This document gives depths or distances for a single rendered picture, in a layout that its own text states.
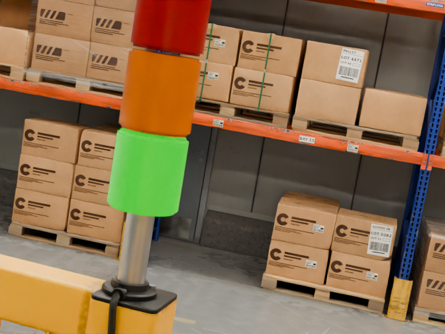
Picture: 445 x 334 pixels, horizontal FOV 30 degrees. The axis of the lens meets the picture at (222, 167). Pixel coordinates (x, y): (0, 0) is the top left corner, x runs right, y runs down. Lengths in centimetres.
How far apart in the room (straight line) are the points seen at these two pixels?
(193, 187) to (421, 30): 306
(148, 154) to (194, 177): 897
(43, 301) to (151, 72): 18
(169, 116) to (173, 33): 5
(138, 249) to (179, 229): 907
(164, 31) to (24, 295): 21
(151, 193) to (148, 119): 5
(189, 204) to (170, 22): 904
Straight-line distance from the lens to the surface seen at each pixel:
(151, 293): 59
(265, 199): 947
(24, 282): 62
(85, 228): 863
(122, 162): 56
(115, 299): 57
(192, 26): 55
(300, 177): 940
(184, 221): 962
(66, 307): 60
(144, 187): 55
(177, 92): 55
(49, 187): 869
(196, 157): 948
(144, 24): 55
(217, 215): 953
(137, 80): 55
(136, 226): 58
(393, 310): 817
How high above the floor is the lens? 228
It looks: 8 degrees down
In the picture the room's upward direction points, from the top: 9 degrees clockwise
